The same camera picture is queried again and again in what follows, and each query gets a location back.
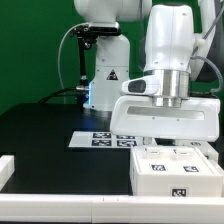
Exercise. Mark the white closed box part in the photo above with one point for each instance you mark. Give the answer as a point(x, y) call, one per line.
point(207, 150)

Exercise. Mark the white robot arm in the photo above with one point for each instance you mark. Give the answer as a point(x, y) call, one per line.
point(171, 47)

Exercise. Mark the black camera on stand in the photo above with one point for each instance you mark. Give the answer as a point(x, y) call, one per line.
point(100, 94)

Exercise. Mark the white front fence rail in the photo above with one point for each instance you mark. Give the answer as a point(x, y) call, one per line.
point(111, 209)

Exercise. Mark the white left fence block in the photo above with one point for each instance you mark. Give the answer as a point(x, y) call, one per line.
point(7, 168)

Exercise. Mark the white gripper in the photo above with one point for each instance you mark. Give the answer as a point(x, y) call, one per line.
point(159, 106)

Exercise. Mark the white door panel with handle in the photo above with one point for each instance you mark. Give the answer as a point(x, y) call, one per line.
point(154, 160)

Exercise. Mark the white cabinet body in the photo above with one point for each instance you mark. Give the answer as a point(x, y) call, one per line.
point(175, 185)

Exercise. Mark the small white panel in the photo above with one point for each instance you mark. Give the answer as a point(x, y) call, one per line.
point(187, 161)

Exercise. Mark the white marker base sheet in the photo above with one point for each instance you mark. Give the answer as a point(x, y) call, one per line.
point(86, 139)

